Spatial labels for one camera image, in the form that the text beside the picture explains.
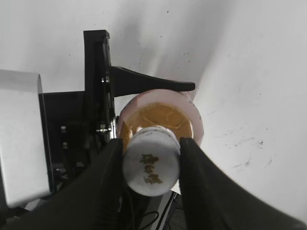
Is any white bottle cap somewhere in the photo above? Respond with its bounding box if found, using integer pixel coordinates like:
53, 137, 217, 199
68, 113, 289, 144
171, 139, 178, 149
123, 126, 180, 197

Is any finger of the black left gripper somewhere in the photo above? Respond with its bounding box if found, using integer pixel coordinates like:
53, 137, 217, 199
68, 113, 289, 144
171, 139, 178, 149
110, 66, 195, 97

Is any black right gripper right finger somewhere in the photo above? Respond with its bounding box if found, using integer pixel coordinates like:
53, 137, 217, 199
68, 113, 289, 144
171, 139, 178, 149
179, 138, 307, 230

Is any pink oolong tea bottle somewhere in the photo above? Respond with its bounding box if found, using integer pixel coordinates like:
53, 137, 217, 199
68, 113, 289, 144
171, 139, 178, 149
117, 90, 204, 155

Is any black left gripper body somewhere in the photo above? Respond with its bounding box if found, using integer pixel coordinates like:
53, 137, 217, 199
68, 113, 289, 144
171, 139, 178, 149
44, 30, 120, 191

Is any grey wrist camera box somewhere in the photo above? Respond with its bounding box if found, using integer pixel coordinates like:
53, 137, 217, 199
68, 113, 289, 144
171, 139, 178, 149
0, 70, 53, 212

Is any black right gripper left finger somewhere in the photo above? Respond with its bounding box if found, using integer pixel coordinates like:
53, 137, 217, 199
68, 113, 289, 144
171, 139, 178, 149
2, 138, 134, 230

